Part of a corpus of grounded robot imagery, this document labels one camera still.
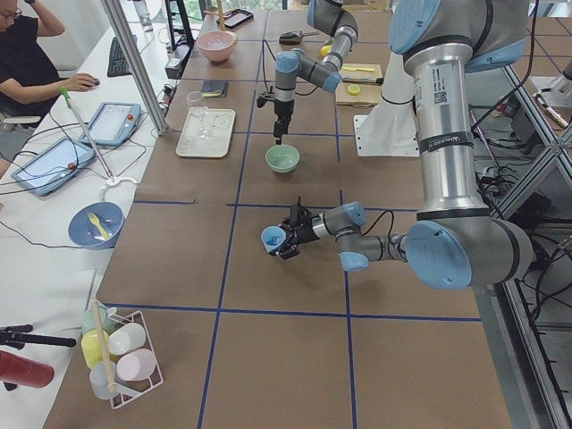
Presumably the yellow lemon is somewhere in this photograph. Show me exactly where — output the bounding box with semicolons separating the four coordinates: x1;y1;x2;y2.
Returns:
320;45;332;57

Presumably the red bottle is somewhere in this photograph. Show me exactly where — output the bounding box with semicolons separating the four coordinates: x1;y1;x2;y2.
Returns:
1;350;55;388

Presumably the light green bowl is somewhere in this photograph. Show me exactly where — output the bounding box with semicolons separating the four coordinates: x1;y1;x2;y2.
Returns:
265;144;300;173

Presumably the metal handled knife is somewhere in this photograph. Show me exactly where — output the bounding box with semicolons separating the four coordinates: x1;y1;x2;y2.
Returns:
342;77;384;85

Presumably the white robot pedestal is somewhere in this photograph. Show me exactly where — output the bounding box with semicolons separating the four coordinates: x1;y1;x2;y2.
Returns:
354;52;419;157

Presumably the wooden cutting board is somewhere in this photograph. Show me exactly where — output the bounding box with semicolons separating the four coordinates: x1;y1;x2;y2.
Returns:
335;63;383;105

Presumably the yellow plastic fork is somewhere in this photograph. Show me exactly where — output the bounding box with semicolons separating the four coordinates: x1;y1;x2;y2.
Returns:
88;212;111;240

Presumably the wooden mug tree stand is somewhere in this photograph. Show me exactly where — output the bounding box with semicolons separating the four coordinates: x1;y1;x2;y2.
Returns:
203;0;227;31

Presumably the near teach pendant tablet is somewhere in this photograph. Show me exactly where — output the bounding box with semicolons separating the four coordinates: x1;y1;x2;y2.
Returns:
11;138;95;197

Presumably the teach pendant tablet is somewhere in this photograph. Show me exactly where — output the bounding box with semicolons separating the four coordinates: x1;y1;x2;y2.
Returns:
87;102;142;147
11;138;95;197

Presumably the black keyboard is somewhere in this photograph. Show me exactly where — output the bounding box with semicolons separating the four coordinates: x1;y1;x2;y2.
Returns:
106;37;131;78

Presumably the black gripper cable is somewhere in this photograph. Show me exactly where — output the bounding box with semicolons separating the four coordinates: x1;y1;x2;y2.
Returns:
261;38;323;97

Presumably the green tipped metal rod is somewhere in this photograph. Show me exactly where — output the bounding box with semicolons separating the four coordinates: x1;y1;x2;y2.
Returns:
59;86;139;201

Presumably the white wire cup rack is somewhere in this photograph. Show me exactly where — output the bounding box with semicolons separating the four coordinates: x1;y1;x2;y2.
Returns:
88;301;164;409

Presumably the yellow plastic knife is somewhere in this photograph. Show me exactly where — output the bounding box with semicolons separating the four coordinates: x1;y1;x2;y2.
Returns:
341;65;376;72

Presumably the metal ice scoop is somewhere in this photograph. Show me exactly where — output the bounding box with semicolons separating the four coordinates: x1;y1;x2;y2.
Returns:
278;30;320;46

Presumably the far teach pendant tablet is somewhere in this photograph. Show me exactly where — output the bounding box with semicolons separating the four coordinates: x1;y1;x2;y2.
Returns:
87;102;142;147

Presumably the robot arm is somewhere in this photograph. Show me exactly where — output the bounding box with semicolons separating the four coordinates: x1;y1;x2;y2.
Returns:
257;0;358;145
261;1;534;290

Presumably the aluminium frame post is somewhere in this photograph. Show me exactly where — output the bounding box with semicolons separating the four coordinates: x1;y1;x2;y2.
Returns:
101;0;167;136

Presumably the seated person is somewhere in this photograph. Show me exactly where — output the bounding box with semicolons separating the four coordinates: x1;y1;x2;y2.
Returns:
1;1;99;118

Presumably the black tripod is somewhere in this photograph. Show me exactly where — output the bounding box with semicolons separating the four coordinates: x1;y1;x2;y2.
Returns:
1;324;77;350

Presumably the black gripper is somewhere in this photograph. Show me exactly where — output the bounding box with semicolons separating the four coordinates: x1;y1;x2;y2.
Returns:
257;88;295;145
269;198;319;260

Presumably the lemon half slice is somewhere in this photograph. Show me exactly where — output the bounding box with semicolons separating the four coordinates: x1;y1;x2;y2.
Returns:
347;84;361;97

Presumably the blue bowl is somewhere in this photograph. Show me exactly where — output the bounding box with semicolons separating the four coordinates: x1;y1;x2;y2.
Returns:
68;201;124;250

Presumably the light blue plastic cup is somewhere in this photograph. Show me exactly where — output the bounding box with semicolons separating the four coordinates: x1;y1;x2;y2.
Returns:
261;225;287;256

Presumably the pink bowl of ice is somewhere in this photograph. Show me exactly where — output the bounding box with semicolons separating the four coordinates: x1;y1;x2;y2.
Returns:
197;30;237;63

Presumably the clear wine glass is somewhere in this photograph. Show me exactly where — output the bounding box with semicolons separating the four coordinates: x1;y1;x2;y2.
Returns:
187;91;211;139

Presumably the cream bear tray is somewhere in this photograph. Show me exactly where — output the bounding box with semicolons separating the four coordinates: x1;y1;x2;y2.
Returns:
175;108;236;158

